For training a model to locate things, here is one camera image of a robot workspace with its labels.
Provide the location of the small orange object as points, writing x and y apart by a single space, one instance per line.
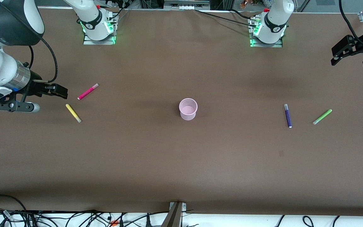
244 3

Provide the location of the yellow highlighter pen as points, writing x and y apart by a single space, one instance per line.
72 112

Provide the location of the grey device with ports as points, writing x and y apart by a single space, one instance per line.
186 4

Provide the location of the pink highlighter pen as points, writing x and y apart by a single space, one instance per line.
87 91

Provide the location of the purple highlighter pen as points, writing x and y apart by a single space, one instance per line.
287 116

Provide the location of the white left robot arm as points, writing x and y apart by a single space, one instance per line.
273 19

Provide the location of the dark metal post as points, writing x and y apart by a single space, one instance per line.
172 219

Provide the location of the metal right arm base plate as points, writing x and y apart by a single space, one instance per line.
88 42

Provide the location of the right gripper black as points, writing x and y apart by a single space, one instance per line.
35 83

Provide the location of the green highlighter pen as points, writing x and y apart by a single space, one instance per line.
323 116

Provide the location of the pink cup pen holder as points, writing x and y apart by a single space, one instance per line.
188 110

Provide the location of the metal bracket plate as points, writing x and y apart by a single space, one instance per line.
184 206

